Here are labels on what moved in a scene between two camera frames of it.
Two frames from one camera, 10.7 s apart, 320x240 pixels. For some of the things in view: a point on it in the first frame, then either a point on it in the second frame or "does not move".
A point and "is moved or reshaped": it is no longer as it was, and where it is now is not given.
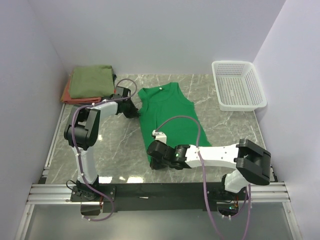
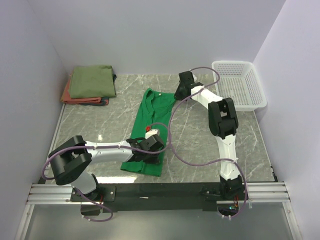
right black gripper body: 156,164 → 179,94
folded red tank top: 66,98 does not move
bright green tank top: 161,103 is moved or reshaped
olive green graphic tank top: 92,81 does not move
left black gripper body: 126,106 → 151,158
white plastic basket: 237,86 does not move
